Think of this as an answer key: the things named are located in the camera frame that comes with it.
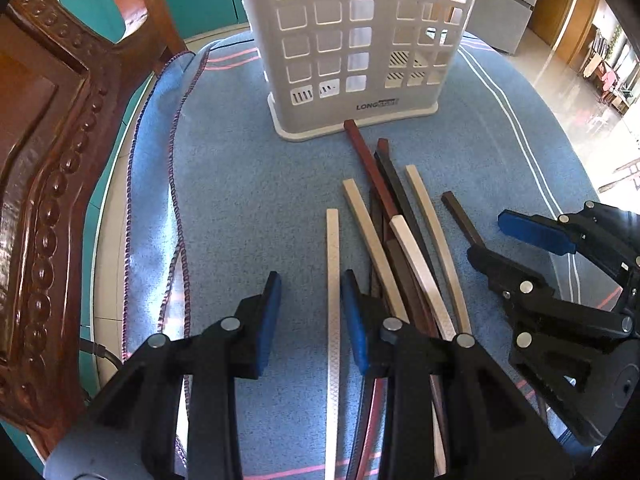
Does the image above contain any carved wooden chair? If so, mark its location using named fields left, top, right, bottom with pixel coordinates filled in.
left=1, top=0, right=186, bottom=456

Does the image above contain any beige chopstick right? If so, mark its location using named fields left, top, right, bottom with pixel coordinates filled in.
left=406, top=165, right=473, bottom=334

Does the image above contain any white chopstick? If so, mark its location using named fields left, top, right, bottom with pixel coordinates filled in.
left=390, top=214, right=457, bottom=341
left=324, top=208, right=341, bottom=480

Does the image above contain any white plastic utensil basket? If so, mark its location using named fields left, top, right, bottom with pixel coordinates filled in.
left=242, top=0, right=475, bottom=141

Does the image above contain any dark brown short chopstick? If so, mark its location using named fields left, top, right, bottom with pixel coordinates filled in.
left=440, top=191, right=485, bottom=247

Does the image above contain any white chopstick far left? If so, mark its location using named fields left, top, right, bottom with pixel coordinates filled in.
left=324, top=208, right=341, bottom=480

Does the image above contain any red-brown long chopstick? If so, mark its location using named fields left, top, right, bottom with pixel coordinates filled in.
left=344, top=119, right=398, bottom=220

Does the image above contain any black cable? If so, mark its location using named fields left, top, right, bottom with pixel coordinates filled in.
left=78, top=337, right=124, bottom=369

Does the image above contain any dark black-brown chopstick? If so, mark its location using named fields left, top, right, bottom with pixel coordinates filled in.
left=374, top=138, right=437, bottom=281

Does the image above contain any beige chopstick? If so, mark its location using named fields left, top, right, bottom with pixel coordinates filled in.
left=406, top=165, right=473, bottom=334
left=343, top=179, right=409, bottom=323

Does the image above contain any grey refrigerator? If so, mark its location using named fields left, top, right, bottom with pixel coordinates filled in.
left=466, top=0, right=537, bottom=54

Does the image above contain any white chopstick middle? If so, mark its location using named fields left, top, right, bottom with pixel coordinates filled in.
left=390, top=214, right=457, bottom=341

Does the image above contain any blue cloth with stripes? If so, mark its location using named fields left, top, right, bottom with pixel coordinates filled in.
left=124, top=32, right=620, bottom=479

